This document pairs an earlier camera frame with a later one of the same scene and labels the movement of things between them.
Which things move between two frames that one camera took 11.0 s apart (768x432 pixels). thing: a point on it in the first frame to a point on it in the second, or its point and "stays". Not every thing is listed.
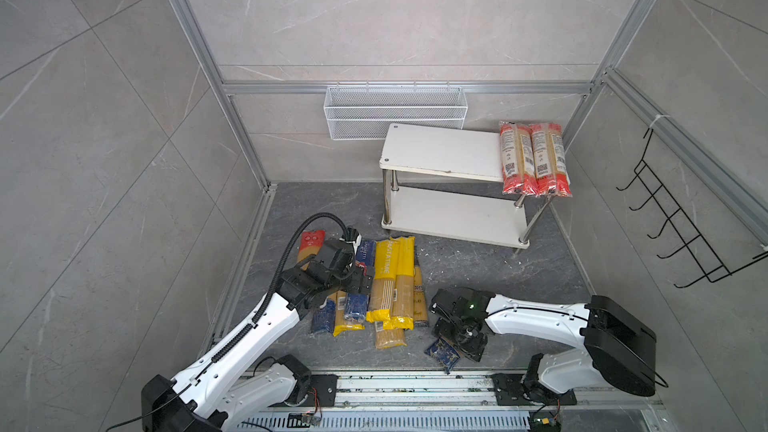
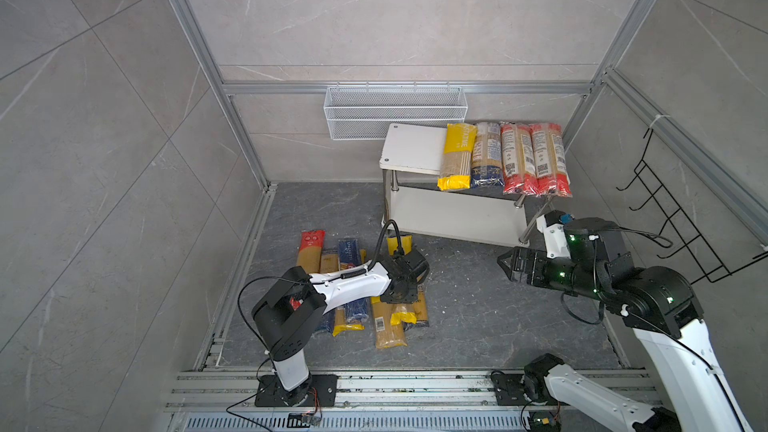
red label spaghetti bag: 517,159 stays
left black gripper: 357,283 to 413,299
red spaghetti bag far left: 310,245 stays
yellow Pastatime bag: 404,295 stays
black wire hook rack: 710,265 stays
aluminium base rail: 454,402 stays
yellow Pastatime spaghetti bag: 385,274 to 459,144
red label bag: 550,171 stays
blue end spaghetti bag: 443,354 to 487,165
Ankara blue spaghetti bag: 324,317 stays
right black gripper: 470,349 to 536,258
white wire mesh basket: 365,113 stays
